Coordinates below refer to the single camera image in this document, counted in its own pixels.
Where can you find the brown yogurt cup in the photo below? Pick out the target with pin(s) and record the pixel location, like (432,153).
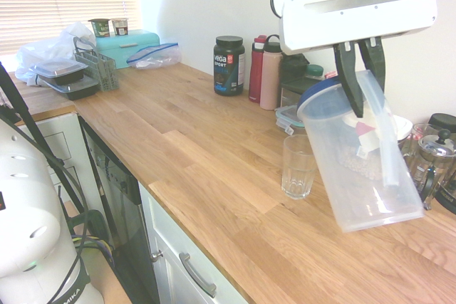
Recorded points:
(120,27)

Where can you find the black protein powder tub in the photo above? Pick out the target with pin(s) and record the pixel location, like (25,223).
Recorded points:
(228,69)

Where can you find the clear pitcher with blue lid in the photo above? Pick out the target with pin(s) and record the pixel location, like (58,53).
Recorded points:
(356,193)

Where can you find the black shaker bottle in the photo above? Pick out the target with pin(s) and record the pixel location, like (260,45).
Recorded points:
(294,69)

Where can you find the dark green clamp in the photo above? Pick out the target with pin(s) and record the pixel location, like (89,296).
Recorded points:
(92,218)

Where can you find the glass French press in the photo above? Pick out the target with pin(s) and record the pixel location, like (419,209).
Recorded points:
(440,161)

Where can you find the black appliance base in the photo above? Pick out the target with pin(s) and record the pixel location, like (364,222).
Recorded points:
(447,195)

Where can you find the zip bag with blue seal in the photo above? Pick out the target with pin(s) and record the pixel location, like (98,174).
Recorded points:
(156,56)

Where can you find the clear drinking glass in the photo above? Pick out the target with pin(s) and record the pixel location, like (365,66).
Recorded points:
(295,168)

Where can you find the white drawer cabinet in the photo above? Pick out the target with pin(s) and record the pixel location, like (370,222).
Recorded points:
(64,147)

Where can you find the white plastic bag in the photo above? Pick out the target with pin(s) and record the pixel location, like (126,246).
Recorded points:
(46,47)

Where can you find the clear glass mug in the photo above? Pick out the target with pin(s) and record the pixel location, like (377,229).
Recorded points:
(420,133)

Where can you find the teal bread box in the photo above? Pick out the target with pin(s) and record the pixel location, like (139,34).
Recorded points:
(135,38)

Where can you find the pink bottle with black cap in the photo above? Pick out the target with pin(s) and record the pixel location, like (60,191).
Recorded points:
(269,83)

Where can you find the jar with green lid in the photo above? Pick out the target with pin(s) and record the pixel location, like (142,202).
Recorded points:
(315,70)

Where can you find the jar with black lid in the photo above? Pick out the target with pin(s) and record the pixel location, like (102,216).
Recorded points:
(443,120)

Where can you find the square canister with black lid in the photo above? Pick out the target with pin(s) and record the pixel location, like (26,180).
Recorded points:
(290,95)

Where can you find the red water bottle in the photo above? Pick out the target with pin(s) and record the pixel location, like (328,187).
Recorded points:
(256,76)

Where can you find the black takeout container clear lid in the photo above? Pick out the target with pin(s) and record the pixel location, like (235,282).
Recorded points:
(76,90)
(58,70)

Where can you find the white cabinet door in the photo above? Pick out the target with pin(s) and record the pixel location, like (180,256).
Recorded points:
(171,233)

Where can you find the silver cabinet knob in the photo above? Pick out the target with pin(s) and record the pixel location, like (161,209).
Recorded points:
(156,256)

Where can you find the glass container with teal lid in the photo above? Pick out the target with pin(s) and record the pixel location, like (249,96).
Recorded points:
(286,117)

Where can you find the black dishwasher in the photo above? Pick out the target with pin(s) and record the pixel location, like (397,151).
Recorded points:
(121,190)

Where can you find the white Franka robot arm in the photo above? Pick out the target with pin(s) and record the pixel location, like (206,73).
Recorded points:
(25,211)

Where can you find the cereal container white lid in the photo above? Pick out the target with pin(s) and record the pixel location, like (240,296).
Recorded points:
(404,126)

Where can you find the green yogurt cup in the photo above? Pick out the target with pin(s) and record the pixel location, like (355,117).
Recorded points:
(99,28)

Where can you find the black tripod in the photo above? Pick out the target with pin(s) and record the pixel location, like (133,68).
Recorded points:
(32,124)

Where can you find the grey cutlery basket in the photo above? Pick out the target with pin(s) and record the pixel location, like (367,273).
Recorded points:
(103,72)

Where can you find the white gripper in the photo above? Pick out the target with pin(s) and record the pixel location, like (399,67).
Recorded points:
(356,22)

